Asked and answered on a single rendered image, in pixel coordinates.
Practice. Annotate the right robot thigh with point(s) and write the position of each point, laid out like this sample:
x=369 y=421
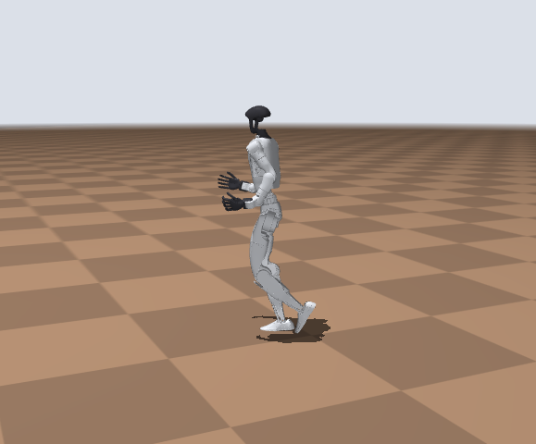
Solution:
x=275 y=270

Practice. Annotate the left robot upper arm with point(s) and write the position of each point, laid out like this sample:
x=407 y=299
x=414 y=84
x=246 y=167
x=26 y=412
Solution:
x=255 y=149

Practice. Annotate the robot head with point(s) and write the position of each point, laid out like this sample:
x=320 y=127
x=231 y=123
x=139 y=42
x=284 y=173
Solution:
x=257 y=113

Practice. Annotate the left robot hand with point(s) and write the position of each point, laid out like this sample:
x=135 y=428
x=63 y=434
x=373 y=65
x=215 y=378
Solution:
x=235 y=203

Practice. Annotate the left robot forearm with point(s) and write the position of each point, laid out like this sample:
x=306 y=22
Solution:
x=262 y=193

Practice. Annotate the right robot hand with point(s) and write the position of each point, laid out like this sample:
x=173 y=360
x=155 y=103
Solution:
x=233 y=182

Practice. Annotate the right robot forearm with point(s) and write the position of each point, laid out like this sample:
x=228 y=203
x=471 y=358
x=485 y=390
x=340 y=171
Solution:
x=248 y=187

